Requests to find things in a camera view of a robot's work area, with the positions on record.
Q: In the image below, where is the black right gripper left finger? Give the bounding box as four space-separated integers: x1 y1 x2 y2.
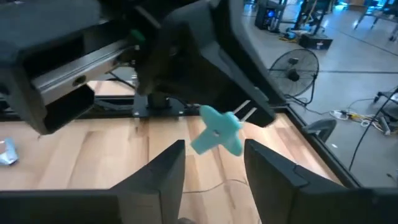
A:
111 139 187 224

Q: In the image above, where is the white power strip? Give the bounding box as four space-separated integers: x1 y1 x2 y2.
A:
329 109 352 121

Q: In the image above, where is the black computer tower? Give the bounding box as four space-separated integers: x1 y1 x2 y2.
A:
254 0 280 32

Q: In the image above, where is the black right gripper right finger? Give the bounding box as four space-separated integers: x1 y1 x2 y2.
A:
243 138 358 224

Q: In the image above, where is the black floor fan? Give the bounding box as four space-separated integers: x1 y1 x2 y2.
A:
267 48 320 106

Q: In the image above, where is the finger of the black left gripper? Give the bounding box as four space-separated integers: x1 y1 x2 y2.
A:
161 0 277 128
136 18 246 110

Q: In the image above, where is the black flat box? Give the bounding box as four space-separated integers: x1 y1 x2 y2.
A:
300 32 333 50

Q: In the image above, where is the crumpled blue wrapper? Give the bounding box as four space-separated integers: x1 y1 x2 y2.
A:
0 138 20 166

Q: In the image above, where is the grey rounded object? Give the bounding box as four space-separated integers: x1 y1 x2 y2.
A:
303 118 338 142

